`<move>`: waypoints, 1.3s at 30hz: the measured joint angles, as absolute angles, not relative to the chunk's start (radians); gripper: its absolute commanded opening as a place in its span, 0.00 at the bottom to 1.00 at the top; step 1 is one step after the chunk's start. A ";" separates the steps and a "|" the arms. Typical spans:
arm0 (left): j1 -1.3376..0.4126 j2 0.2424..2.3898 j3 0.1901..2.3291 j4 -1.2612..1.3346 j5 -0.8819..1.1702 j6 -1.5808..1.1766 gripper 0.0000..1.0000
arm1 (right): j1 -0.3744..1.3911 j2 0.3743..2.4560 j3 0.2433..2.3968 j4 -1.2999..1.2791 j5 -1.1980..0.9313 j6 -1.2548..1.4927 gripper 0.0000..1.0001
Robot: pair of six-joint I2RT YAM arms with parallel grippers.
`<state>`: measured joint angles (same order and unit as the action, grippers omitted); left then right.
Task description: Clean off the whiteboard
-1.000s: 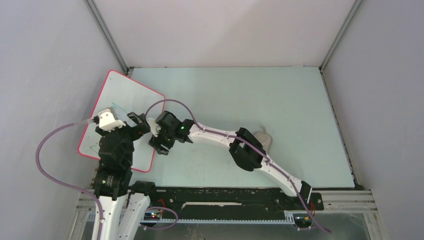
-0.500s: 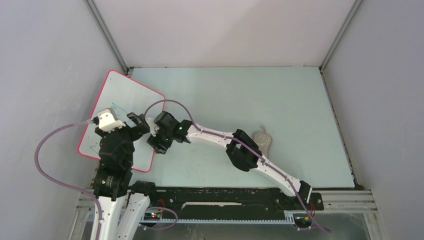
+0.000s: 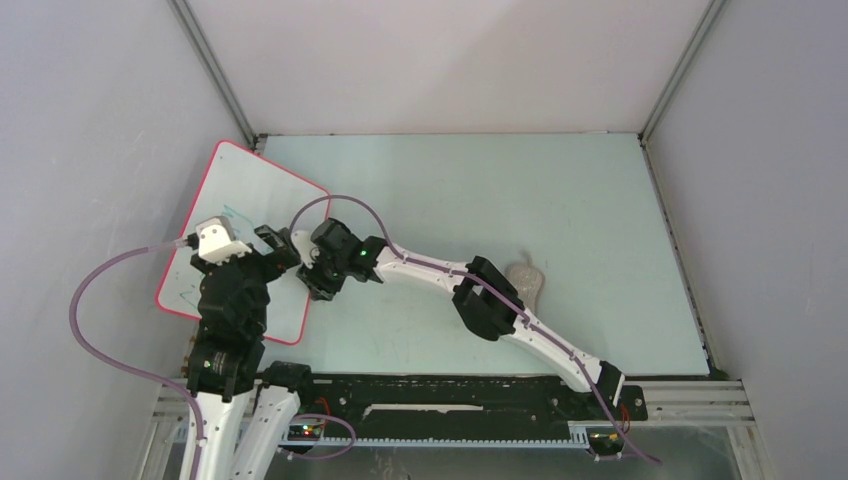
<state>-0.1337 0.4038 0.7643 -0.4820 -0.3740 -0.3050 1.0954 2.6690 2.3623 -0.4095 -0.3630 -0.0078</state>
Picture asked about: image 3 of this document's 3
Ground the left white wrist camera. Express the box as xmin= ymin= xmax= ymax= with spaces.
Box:
xmin=186 ymin=216 xmax=253 ymax=265

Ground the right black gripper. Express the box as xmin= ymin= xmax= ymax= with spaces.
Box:
xmin=298 ymin=247 xmax=350 ymax=302

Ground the corner aluminium post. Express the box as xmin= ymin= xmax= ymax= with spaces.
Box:
xmin=639 ymin=0 xmax=730 ymax=147
xmin=167 ymin=0 xmax=259 ymax=149

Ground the aluminium frame rail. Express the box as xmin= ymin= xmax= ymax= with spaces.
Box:
xmin=148 ymin=380 xmax=757 ymax=452

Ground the right corner aluminium post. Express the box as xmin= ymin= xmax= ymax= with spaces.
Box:
xmin=639 ymin=0 xmax=730 ymax=147

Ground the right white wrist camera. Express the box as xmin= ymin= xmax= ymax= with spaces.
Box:
xmin=291 ymin=230 xmax=320 ymax=269

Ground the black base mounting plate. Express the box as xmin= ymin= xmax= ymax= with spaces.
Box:
xmin=307 ymin=374 xmax=648 ymax=442

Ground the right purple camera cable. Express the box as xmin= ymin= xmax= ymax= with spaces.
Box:
xmin=288 ymin=194 xmax=664 ymax=465

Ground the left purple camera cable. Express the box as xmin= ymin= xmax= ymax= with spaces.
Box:
xmin=69 ymin=241 xmax=207 ymax=480

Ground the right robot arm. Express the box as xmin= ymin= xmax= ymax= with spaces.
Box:
xmin=291 ymin=218 xmax=625 ymax=418

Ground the left corner aluminium post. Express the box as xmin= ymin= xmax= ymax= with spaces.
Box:
xmin=167 ymin=0 xmax=259 ymax=149

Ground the purple camera cable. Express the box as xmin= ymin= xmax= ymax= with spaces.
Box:
xmin=288 ymin=194 xmax=664 ymax=465
xmin=69 ymin=241 xmax=207 ymax=480

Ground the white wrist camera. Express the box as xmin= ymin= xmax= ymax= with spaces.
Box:
xmin=186 ymin=216 xmax=253 ymax=265
xmin=291 ymin=230 xmax=320 ymax=269

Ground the grey mesh sponge eraser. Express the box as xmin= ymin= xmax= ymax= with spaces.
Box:
xmin=505 ymin=251 xmax=545 ymax=314

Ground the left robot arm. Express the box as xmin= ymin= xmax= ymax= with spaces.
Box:
xmin=180 ymin=216 xmax=316 ymax=479

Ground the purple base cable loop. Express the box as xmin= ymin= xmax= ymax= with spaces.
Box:
xmin=278 ymin=413 xmax=358 ymax=462

